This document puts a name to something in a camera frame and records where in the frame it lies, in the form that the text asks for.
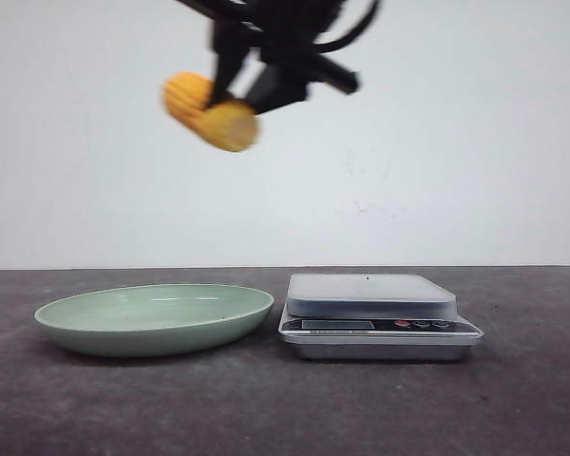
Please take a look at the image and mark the yellow corn cob piece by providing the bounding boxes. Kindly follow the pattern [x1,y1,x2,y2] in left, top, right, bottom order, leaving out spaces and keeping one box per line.
[162,72,259,152]

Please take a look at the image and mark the light green plate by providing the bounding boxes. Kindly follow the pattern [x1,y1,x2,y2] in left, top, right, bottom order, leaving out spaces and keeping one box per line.
[34,283,274,358]

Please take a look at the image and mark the silver digital kitchen scale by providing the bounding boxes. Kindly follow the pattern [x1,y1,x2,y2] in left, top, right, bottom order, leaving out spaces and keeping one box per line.
[278,273,484,361]

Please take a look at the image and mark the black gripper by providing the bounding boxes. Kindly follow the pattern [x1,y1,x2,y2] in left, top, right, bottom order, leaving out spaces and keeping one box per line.
[208,1,360,114]

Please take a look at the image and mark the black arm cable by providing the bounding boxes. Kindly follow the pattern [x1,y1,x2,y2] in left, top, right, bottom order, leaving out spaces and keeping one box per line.
[311,0,380,52]

